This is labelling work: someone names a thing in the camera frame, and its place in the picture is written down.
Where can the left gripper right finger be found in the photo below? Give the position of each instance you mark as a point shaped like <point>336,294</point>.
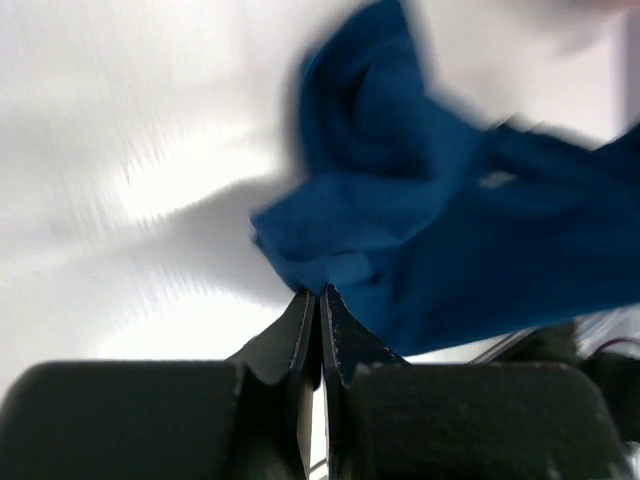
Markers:
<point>538,411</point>

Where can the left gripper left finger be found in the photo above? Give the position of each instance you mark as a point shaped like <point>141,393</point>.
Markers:
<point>246,417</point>

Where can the blue t shirt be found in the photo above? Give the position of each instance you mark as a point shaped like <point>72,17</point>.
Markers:
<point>436,232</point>

